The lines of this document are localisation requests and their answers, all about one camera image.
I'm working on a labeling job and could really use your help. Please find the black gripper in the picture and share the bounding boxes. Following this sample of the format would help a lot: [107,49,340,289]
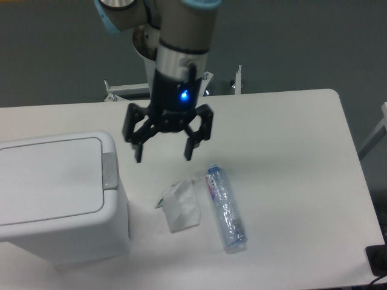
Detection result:
[122,68,213,163]

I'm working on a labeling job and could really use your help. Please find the grey lid push button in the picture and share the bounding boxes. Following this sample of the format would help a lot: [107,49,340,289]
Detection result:
[102,152,119,190]

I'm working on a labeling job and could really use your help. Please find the white trash can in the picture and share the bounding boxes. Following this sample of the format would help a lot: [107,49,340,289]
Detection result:
[1,130,131,264]

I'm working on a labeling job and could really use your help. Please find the white trash can lid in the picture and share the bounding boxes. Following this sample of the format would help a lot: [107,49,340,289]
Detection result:
[1,138,103,225]

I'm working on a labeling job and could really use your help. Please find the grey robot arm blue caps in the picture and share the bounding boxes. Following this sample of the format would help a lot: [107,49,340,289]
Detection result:
[94,1,221,162]

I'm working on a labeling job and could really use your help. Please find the crumpled clear plastic wrapper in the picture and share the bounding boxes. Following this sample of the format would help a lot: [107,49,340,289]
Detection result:
[155,178,201,233]

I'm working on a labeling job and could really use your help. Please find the clear plastic water bottle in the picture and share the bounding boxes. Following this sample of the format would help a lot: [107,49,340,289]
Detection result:
[205,164,248,253]

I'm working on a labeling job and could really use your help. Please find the white stand leg at right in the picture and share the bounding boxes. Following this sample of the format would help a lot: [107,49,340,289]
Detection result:
[358,102,386,160]

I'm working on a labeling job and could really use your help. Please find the black device at table edge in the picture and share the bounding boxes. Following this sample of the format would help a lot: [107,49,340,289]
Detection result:
[365,245,386,276]

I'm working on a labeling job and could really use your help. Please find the white metal base frame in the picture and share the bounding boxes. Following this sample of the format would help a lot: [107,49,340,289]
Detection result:
[103,64,244,102]

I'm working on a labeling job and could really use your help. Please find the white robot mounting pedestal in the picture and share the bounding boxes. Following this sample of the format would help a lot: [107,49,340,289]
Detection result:
[132,24,160,95]

